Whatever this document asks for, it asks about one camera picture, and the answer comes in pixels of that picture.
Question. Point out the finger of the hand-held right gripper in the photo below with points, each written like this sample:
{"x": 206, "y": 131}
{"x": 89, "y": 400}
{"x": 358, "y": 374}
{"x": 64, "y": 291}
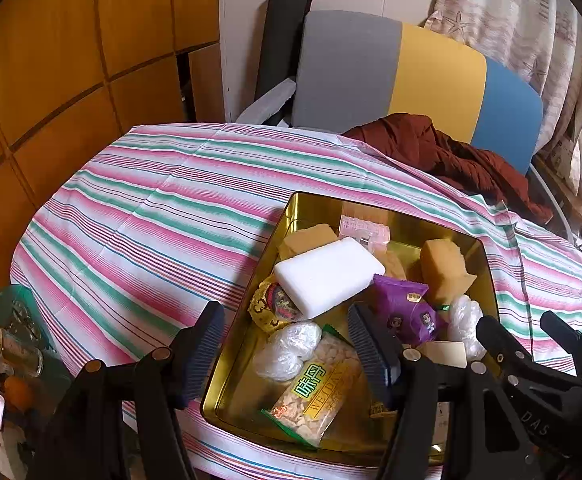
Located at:
{"x": 496, "y": 340}
{"x": 568, "y": 337}

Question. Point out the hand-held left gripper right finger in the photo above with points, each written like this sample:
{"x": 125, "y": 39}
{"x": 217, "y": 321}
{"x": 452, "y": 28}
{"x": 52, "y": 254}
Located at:
{"x": 371, "y": 355}

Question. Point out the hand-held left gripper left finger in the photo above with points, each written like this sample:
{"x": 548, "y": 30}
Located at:
{"x": 203, "y": 355}

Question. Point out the clear plastic wrap ball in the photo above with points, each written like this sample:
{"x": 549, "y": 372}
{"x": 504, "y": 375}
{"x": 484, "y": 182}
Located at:
{"x": 463, "y": 320}
{"x": 286, "y": 352}

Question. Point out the gold tin box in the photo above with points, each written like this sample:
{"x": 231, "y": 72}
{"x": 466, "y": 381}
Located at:
{"x": 241, "y": 390}

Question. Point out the beige printed carton box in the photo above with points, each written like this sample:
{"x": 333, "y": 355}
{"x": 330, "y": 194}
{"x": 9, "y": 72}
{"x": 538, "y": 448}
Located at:
{"x": 443, "y": 352}

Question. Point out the purple snack packet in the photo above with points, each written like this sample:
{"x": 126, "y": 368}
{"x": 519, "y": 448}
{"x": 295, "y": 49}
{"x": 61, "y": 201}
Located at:
{"x": 403, "y": 310}

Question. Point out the green-edged rice snack packet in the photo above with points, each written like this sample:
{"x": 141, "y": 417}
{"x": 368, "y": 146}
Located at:
{"x": 316, "y": 390}

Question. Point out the yellow round-print snack packet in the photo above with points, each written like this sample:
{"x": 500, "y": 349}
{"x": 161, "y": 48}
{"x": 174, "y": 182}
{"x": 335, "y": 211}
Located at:
{"x": 271, "y": 305}

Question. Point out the yellow sponge piece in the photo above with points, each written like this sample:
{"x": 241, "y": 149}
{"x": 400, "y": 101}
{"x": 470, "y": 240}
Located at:
{"x": 306, "y": 240}
{"x": 443, "y": 270}

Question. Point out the white sponge block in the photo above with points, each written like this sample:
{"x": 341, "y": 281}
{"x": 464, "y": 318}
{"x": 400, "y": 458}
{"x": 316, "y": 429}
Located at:
{"x": 321, "y": 275}

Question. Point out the pink clear plastic box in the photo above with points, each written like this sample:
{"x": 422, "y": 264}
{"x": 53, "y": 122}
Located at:
{"x": 363, "y": 227}

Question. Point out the wooden side table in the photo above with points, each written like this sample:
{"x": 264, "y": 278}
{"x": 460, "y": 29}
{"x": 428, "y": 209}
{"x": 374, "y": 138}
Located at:
{"x": 566, "y": 195}

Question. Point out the pink green striped tablecloth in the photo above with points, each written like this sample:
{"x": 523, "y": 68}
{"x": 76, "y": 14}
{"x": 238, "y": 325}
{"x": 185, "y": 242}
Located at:
{"x": 146, "y": 220}

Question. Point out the printed cardboard carton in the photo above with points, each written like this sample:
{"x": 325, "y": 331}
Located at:
{"x": 563, "y": 155}

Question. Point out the glass jar with gold lid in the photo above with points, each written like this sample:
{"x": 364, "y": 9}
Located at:
{"x": 16, "y": 352}

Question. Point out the orange fruit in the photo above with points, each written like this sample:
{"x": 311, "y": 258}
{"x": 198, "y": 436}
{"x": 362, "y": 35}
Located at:
{"x": 18, "y": 392}

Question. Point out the dark red jacket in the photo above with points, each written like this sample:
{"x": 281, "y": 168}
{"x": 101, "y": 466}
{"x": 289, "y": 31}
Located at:
{"x": 446, "y": 155}

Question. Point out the green glass side table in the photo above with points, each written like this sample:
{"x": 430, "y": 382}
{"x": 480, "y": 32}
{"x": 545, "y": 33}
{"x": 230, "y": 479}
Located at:
{"x": 1, "y": 300}

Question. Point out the grey yellow blue chair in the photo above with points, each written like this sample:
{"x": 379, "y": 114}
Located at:
{"x": 346, "y": 70}

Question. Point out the black rolled mat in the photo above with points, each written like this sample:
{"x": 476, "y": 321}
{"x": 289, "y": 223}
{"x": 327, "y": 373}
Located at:
{"x": 281, "y": 45}

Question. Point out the wooden wardrobe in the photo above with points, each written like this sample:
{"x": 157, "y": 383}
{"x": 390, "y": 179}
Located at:
{"x": 46, "y": 60}

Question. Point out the beige patterned curtain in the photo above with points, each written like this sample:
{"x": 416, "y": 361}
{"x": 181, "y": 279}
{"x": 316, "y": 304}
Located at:
{"x": 511, "y": 5}

